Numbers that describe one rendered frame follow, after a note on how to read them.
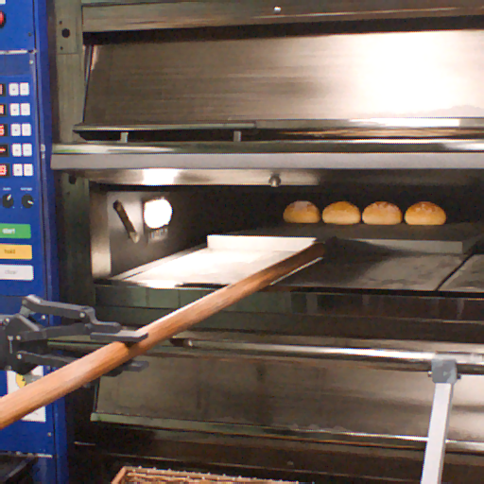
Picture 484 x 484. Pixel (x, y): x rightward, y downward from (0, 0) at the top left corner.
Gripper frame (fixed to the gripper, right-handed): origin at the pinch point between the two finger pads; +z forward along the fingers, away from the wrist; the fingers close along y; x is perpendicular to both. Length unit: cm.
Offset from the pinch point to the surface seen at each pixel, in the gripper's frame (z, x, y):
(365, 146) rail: 23, -40, -24
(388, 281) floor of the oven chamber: 20, -67, 1
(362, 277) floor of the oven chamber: 14, -70, 1
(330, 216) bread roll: -13, -146, 0
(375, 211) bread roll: -2, -147, -2
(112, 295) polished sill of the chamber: -28, -53, 3
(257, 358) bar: 13.0, -16.4, 4.1
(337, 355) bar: 24.4, -16.4, 3.0
